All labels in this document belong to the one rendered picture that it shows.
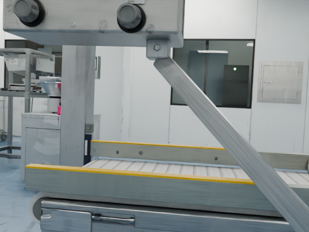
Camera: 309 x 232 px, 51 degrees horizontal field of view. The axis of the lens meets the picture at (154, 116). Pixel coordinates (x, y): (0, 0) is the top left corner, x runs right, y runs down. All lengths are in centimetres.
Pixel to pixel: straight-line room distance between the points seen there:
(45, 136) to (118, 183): 291
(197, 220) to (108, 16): 27
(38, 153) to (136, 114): 285
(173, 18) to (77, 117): 42
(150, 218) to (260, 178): 16
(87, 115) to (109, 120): 531
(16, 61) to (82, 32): 409
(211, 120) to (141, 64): 553
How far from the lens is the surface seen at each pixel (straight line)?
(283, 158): 71
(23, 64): 444
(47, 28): 43
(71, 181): 45
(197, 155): 69
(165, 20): 39
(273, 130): 576
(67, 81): 75
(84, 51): 74
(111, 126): 605
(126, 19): 37
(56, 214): 47
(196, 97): 39
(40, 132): 336
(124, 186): 43
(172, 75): 41
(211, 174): 62
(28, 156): 346
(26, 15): 41
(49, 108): 357
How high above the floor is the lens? 97
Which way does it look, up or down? 3 degrees down
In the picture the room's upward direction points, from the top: 2 degrees clockwise
